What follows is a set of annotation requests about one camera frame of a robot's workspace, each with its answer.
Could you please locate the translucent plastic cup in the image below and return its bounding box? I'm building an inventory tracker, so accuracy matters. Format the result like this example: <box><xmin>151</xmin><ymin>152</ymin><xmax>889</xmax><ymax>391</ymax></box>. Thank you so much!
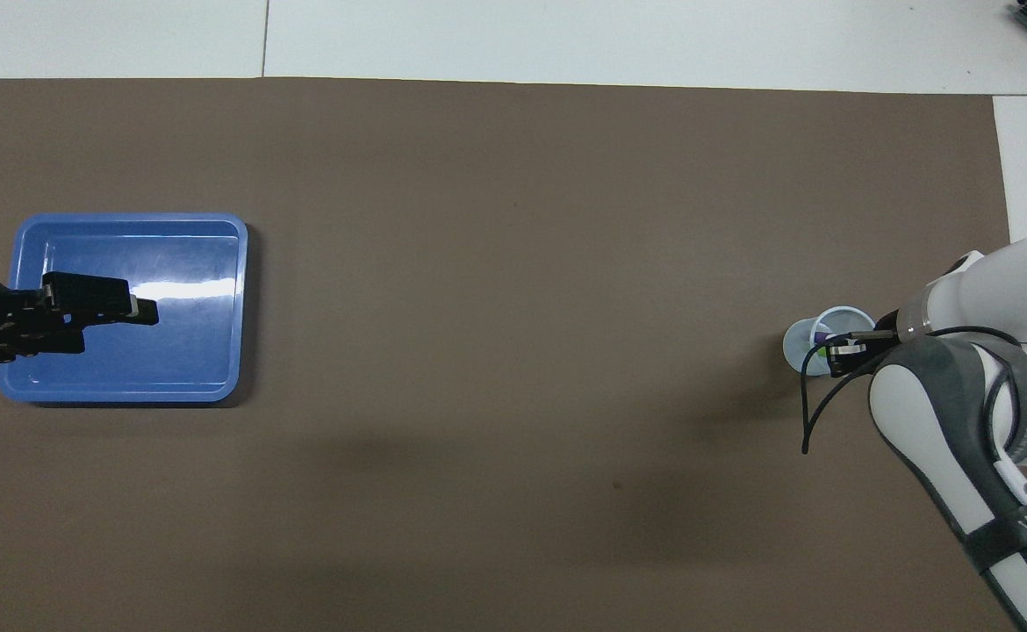
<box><xmin>782</xmin><ymin>305</ymin><xmax>880</xmax><ymax>378</ymax></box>

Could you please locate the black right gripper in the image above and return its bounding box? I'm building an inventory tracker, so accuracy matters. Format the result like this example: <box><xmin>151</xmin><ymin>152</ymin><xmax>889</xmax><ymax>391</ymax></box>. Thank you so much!
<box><xmin>827</xmin><ymin>309</ymin><xmax>902</xmax><ymax>378</ymax></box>

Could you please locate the brown table mat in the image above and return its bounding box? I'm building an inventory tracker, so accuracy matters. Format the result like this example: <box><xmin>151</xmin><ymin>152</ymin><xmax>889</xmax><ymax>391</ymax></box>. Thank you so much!
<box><xmin>0</xmin><ymin>77</ymin><xmax>1027</xmax><ymax>632</ymax></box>

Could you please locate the blue plastic tray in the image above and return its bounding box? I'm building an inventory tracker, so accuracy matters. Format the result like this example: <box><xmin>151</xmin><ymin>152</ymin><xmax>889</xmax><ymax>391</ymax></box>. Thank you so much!
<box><xmin>0</xmin><ymin>212</ymin><xmax>249</xmax><ymax>405</ymax></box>

